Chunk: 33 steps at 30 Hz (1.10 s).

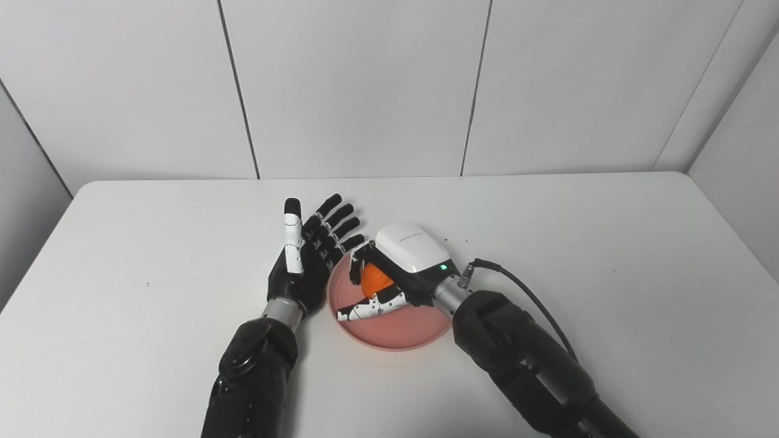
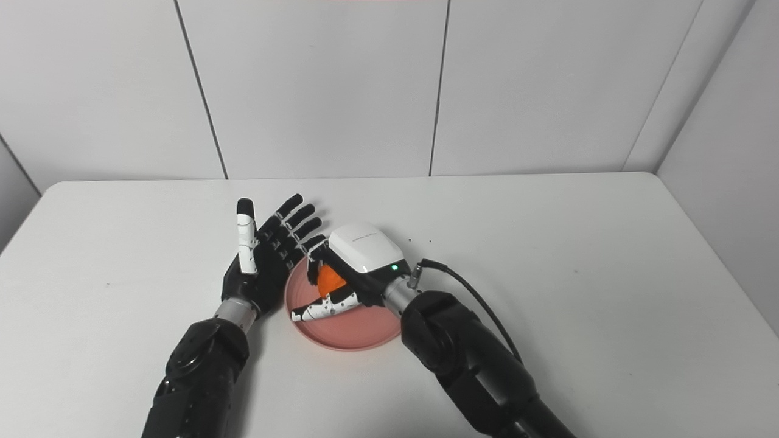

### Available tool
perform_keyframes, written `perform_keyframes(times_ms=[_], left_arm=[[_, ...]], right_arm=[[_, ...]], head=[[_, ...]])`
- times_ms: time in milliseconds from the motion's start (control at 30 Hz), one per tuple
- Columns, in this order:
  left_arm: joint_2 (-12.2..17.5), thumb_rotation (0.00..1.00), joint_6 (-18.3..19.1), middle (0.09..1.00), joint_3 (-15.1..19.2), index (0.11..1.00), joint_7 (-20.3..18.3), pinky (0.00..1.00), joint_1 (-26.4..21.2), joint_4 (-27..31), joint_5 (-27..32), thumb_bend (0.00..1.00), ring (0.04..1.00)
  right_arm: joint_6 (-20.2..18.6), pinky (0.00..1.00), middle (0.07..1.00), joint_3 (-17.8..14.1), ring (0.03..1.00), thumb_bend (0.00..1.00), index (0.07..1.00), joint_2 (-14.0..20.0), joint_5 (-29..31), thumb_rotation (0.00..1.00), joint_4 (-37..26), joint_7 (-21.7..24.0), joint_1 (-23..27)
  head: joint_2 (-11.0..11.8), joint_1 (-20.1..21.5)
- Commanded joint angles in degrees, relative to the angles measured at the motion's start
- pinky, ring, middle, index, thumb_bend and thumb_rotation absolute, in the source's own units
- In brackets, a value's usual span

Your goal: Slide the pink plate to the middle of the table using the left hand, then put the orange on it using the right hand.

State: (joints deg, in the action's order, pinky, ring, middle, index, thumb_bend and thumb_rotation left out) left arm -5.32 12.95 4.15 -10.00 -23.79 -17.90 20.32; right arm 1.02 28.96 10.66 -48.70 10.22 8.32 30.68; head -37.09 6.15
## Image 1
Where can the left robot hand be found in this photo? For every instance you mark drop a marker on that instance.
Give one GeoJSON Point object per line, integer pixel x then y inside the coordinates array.
{"type": "Point", "coordinates": [310, 261]}

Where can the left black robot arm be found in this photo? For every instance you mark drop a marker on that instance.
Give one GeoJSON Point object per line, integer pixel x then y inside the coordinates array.
{"type": "Point", "coordinates": [255, 377]}

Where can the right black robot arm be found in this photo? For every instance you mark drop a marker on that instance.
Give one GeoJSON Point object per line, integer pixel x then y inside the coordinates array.
{"type": "Point", "coordinates": [523, 359]}

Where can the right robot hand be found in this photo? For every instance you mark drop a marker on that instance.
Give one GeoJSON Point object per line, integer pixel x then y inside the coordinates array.
{"type": "Point", "coordinates": [401, 261]}

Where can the orange fruit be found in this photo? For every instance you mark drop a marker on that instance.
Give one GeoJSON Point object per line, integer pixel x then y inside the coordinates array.
{"type": "Point", "coordinates": [376, 280]}

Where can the pink round plate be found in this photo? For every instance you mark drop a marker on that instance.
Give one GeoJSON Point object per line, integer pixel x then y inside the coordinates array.
{"type": "Point", "coordinates": [395, 328]}

